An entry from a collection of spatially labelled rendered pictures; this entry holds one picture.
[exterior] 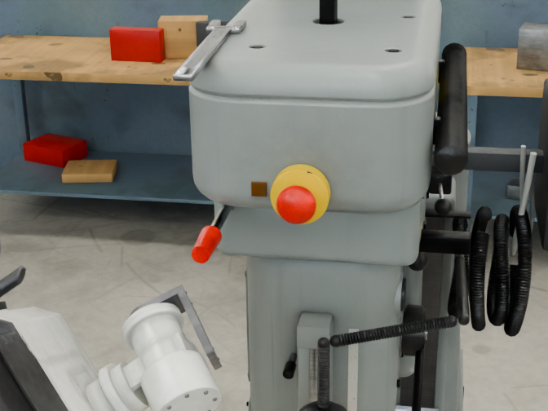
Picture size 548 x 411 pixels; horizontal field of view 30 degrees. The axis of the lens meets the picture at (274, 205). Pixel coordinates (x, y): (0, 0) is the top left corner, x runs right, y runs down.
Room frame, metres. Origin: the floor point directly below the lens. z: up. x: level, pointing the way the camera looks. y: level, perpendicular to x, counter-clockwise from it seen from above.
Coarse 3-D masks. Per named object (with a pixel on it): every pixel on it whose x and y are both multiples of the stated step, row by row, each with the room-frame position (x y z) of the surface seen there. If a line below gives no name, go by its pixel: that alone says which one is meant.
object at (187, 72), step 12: (216, 24) 1.15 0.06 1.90; (240, 24) 1.15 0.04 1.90; (216, 36) 1.09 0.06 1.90; (228, 36) 1.12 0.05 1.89; (204, 48) 1.04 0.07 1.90; (216, 48) 1.05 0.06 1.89; (192, 60) 0.99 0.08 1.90; (204, 60) 0.99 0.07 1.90; (180, 72) 0.95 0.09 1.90; (192, 72) 0.95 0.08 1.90
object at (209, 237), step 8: (224, 208) 1.07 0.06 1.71; (232, 208) 1.09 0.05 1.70; (216, 216) 1.05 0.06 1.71; (224, 216) 1.05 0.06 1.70; (216, 224) 1.02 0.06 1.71; (208, 232) 0.99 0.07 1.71; (216, 232) 1.00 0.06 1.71; (200, 240) 0.97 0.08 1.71; (208, 240) 0.98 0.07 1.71; (216, 240) 0.99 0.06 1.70; (200, 248) 0.96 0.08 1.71; (208, 248) 0.96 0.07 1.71; (192, 256) 0.96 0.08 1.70; (200, 256) 0.96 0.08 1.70; (208, 256) 0.96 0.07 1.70
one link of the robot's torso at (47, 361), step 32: (0, 288) 0.81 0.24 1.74; (0, 320) 0.82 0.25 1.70; (32, 320) 0.87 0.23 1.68; (64, 320) 0.94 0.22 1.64; (0, 352) 0.76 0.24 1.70; (32, 352) 0.81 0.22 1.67; (64, 352) 0.88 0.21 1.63; (0, 384) 0.72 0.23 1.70; (32, 384) 0.77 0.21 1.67; (64, 384) 0.82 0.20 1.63; (96, 384) 0.85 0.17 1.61
